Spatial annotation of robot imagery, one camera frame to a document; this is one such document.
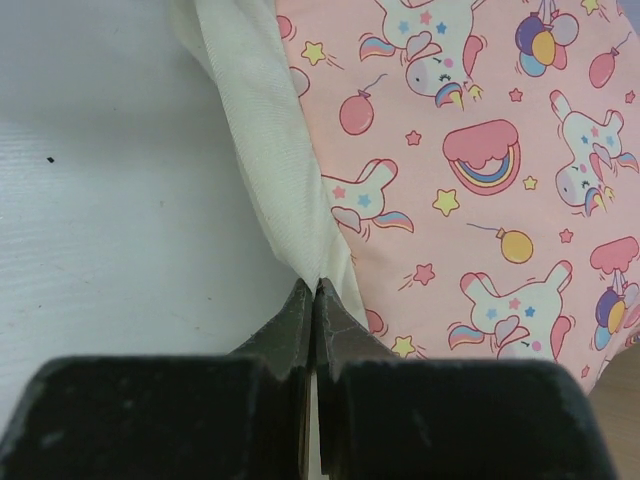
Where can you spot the pink unicorn print mattress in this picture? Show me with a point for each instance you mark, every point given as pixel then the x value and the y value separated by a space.
pixel 466 173

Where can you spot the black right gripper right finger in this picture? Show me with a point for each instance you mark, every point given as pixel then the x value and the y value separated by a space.
pixel 382 417

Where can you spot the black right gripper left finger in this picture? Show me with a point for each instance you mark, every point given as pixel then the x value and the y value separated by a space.
pixel 243 415

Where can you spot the wooden striped pet bed frame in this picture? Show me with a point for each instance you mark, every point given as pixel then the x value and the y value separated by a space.
pixel 615 402

